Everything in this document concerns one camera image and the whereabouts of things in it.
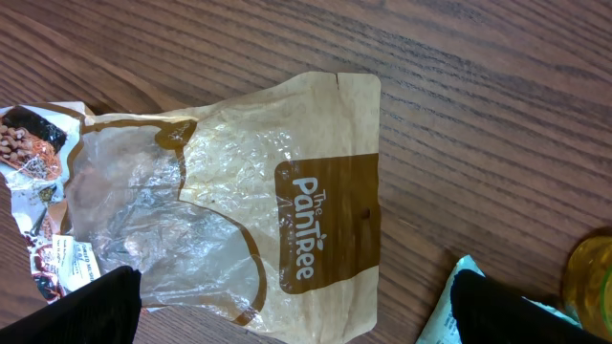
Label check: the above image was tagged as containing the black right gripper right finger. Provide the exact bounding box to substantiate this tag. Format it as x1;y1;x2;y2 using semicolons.
450;270;606;344

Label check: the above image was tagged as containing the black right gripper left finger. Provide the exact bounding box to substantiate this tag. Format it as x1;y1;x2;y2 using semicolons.
1;266;142;344

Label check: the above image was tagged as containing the mint green wet wipes pack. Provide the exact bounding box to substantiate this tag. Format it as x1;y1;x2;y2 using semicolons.
417;255;582;344

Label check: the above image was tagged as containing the yellow oil bottle silver cap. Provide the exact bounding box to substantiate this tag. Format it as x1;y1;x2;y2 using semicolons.
562;236;611;341

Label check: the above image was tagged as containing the brown snack packet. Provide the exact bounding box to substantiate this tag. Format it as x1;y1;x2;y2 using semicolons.
1;72;381;343

